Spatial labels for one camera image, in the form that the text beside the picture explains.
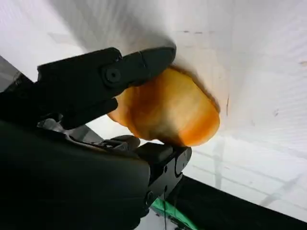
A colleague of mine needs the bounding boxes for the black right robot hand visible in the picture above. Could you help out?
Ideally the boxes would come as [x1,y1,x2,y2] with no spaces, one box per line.
[0,45,192,230]

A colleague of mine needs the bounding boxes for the orange white toy bread roll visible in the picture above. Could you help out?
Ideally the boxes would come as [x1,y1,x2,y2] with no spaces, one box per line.
[107,66,221,147]

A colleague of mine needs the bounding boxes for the thin black cable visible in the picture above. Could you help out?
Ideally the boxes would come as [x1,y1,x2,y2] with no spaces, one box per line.
[163,186,168,230]

